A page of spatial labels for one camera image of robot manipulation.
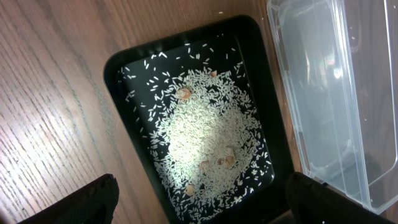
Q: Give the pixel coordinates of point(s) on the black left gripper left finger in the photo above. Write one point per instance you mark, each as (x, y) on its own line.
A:
(91, 204)

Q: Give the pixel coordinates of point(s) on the pile of rice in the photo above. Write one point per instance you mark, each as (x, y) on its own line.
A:
(205, 135)

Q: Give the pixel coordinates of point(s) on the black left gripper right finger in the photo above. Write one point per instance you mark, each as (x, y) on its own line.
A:
(312, 202)

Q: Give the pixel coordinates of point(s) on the clear plastic bin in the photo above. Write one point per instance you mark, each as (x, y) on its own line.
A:
(338, 61)

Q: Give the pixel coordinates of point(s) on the black tray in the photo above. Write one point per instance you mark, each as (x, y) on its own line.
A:
(269, 202)

